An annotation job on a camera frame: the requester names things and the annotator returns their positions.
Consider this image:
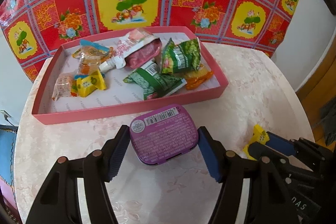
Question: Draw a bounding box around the light green snack packet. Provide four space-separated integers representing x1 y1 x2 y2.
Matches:
160 38 201 75

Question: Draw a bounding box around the wall socket with cable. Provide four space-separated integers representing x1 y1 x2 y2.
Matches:
0 110 14 126

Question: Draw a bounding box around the orange cracker packet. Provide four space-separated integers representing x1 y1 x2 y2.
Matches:
183 64 214 90

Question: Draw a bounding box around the purple mint tin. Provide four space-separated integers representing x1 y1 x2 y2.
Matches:
130 104 199 165

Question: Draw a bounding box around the blue foam floor mat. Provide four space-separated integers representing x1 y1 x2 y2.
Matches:
0 125 18 187

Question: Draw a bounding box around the pink shallow cardboard box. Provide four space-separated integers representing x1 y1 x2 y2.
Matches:
31 25 230 126

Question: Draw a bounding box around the clear pastel candy pack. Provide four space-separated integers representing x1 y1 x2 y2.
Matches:
52 73 77 101

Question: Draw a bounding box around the pink drink pouch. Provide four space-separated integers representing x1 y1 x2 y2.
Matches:
99 28 162 73

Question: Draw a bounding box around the yellow candy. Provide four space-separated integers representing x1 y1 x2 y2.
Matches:
72 69 107 98
243 124 270 160

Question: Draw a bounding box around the dark green snack packet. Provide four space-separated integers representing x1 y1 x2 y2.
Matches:
123 60 186 100

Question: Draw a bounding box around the blue-topped clear jelly pack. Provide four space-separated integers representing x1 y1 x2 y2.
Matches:
72 39 113 76

